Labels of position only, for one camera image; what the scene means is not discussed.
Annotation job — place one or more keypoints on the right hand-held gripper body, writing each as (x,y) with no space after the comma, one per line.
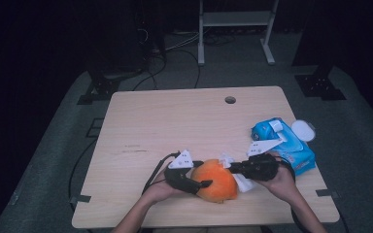
(260,166)

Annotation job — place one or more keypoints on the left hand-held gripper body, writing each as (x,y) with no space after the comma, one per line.
(181,161)

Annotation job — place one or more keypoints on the orange plush toy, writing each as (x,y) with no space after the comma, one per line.
(217,184)

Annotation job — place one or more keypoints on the white wet wipe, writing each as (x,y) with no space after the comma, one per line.
(244,184)

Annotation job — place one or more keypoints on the blue wet wipe pack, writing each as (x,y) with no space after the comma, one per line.
(294,149)

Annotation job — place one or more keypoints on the person's right hand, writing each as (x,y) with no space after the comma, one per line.
(283,184)

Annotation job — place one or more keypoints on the person's left hand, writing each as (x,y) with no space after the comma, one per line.
(157,192)

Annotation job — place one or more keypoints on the black tape strip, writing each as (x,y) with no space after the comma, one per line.
(327,193)
(81,198)

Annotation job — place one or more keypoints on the black floor tape rectangle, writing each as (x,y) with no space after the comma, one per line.
(94,127)

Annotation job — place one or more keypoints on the black stand base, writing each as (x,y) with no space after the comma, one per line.
(100,89)
(319,85)

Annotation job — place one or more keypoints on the white metal frame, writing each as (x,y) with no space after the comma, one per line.
(236,18)

